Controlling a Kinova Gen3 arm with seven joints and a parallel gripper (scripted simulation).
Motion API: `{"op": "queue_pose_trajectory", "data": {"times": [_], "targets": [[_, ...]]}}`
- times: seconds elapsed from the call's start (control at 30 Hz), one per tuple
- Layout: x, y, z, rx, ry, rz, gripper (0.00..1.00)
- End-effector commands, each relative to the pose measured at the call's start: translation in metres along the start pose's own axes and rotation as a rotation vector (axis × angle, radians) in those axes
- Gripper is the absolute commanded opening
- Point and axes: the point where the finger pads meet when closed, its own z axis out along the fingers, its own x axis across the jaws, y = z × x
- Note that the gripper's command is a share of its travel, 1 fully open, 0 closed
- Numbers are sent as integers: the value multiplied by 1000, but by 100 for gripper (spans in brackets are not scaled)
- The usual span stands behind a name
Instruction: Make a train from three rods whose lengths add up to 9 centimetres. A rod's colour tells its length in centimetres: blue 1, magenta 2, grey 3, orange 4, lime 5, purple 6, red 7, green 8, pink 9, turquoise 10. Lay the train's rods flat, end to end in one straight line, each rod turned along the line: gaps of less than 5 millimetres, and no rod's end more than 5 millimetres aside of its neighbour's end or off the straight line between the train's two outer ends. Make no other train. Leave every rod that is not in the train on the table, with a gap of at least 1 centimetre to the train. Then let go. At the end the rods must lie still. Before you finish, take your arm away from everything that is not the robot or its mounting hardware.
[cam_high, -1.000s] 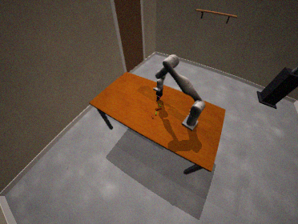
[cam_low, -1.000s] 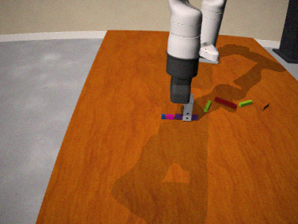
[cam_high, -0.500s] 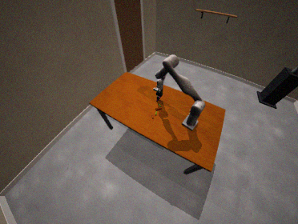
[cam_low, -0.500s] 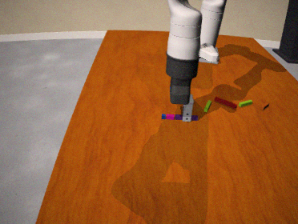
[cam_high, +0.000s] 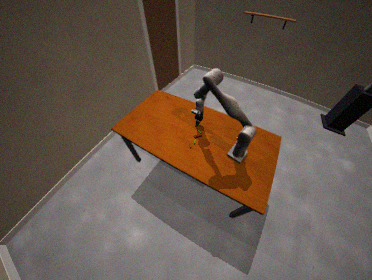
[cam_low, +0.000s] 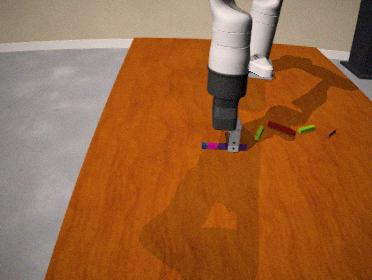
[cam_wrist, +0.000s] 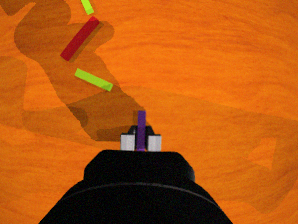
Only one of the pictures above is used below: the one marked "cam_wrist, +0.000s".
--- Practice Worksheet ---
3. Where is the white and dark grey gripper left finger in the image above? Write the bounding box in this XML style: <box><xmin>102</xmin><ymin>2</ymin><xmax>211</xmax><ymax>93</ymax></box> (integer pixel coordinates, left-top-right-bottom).
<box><xmin>120</xmin><ymin>125</ymin><xmax>138</xmax><ymax>151</ymax></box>

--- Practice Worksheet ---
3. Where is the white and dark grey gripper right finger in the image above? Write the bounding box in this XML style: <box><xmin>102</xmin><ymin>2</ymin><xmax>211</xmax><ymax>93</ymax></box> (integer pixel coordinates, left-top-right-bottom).
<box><xmin>145</xmin><ymin>126</ymin><xmax>162</xmax><ymax>151</ymax></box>

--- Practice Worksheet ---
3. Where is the lime green rod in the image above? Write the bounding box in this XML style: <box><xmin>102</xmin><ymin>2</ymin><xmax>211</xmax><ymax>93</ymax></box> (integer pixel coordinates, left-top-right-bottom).
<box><xmin>75</xmin><ymin>68</ymin><xmax>113</xmax><ymax>92</ymax></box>
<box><xmin>81</xmin><ymin>0</ymin><xmax>94</xmax><ymax>15</ymax></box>

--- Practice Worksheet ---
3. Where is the purple rod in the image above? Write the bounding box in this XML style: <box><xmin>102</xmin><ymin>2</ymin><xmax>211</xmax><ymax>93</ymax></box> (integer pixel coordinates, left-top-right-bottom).
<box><xmin>137</xmin><ymin>110</ymin><xmax>146</xmax><ymax>151</ymax></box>

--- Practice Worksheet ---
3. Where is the dark red rod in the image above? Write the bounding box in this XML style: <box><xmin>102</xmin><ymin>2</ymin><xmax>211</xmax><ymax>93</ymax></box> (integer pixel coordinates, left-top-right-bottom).
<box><xmin>60</xmin><ymin>16</ymin><xmax>99</xmax><ymax>61</ymax></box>

